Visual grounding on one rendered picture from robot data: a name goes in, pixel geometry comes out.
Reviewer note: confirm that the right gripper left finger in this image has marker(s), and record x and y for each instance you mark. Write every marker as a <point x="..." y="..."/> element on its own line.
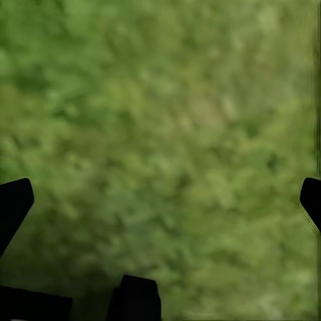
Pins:
<point x="16" y="198"/>

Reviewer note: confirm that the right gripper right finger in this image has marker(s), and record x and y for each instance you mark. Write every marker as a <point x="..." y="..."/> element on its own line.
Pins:
<point x="310" y="198"/>

